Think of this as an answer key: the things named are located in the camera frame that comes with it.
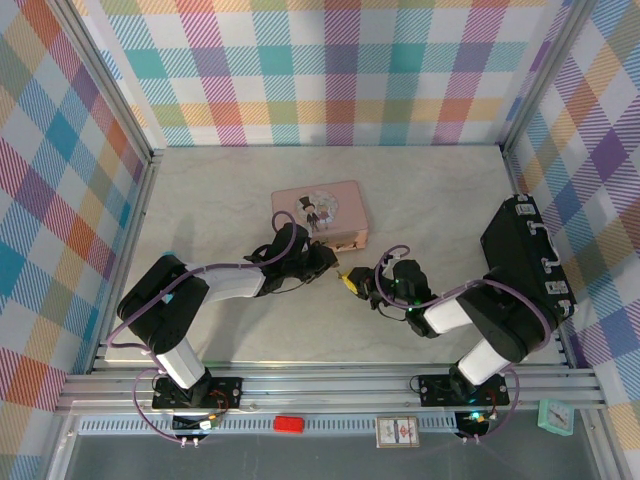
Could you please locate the pink tin box with cartoon couple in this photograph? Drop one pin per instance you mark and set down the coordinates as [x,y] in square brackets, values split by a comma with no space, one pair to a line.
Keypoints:
[345,210]

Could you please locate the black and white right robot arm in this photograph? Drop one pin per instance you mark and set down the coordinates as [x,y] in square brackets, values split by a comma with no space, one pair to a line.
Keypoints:
[500,320]

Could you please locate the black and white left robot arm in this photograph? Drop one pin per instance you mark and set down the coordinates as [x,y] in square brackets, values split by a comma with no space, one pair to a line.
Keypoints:
[160,305]

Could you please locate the black hard suitcase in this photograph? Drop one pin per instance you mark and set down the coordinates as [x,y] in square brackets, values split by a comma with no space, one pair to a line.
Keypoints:
[520,235]

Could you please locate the teal plastic cylinder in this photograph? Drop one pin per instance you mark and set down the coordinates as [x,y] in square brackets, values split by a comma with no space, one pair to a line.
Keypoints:
[167,253]

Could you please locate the small framed label card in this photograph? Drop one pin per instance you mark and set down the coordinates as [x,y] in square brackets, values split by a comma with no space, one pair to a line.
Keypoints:
[397,432]

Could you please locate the red plastic block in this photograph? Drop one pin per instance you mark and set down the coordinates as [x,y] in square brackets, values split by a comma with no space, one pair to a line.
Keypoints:
[289,424]

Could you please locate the black power connector module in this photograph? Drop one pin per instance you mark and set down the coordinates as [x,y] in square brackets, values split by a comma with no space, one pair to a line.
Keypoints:
[185,424]
[467,425]

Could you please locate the teal alarm clock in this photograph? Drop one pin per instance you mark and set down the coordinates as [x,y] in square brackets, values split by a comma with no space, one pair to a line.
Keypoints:
[555,416]

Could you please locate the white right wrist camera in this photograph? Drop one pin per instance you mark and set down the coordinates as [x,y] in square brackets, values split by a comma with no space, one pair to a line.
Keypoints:
[392,258]

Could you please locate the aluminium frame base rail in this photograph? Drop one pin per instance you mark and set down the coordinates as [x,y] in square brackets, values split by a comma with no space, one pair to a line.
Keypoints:
[325,387]

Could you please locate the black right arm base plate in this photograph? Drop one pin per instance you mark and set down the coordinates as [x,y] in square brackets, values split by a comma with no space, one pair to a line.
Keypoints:
[435,390]

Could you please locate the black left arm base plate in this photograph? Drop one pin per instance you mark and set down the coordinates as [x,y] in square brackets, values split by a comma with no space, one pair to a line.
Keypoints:
[227,392]

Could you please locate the aluminium frame corner post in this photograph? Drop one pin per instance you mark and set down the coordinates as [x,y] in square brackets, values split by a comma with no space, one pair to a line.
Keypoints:
[114,85]
[546,75]

